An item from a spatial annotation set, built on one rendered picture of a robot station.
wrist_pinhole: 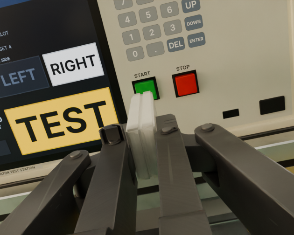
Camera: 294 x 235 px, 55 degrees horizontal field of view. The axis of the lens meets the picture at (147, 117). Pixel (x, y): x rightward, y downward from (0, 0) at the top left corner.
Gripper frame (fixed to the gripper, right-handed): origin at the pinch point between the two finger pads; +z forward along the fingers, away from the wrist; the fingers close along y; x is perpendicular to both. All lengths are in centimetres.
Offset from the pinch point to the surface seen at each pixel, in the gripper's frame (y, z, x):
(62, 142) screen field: -9.4, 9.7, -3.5
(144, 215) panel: -5.3, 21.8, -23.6
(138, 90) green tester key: -0.6, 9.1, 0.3
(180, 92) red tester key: 3.2, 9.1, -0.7
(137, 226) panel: -7.0, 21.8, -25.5
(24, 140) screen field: -13.0, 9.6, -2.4
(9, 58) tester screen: -11.5, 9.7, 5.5
